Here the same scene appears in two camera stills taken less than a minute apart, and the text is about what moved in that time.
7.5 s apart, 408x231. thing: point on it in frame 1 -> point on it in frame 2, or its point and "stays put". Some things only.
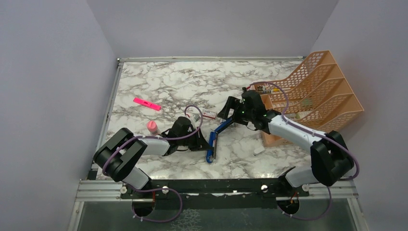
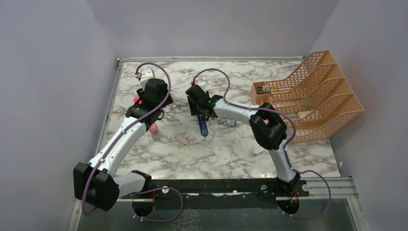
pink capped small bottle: (152, 127) stays put
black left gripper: (200, 143) -> (168, 101)
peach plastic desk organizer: (317, 97) stays put
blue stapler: (211, 154) -> (203, 126)
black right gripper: (232, 103) -> (193, 111)
